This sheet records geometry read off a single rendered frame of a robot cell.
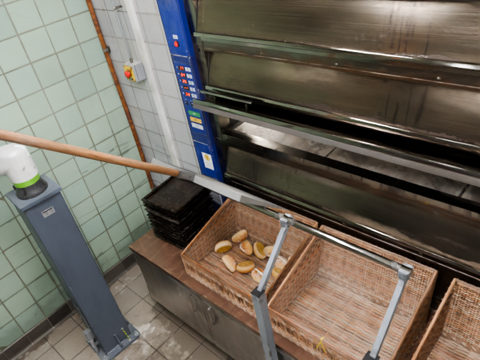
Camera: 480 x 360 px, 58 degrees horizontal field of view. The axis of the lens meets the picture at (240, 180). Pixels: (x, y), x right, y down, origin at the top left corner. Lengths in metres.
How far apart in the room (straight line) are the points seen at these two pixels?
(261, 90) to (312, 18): 0.42
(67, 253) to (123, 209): 0.88
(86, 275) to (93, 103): 1.05
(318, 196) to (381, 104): 0.61
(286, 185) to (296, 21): 0.82
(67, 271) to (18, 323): 0.81
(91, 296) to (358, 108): 1.78
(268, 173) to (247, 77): 0.52
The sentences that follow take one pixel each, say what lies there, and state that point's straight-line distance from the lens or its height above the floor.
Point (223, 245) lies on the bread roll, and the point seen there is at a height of 0.65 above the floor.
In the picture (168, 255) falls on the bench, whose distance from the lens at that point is 2.55.
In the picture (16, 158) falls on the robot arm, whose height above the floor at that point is 1.41.
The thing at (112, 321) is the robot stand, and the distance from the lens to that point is 2.85.
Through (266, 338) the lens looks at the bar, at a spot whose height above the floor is 0.69.
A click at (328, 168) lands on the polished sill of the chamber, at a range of 1.94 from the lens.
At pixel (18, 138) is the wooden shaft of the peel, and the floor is 1.78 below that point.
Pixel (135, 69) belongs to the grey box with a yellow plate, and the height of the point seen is 1.48.
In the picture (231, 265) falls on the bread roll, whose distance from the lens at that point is 2.29.
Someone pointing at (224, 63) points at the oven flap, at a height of 1.57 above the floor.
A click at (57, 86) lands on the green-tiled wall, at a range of 2.76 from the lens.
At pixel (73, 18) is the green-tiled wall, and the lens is 2.78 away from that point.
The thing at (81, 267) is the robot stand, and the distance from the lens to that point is 2.52.
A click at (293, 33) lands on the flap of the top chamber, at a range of 1.73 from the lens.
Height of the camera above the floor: 2.27
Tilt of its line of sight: 35 degrees down
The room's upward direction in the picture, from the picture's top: 11 degrees counter-clockwise
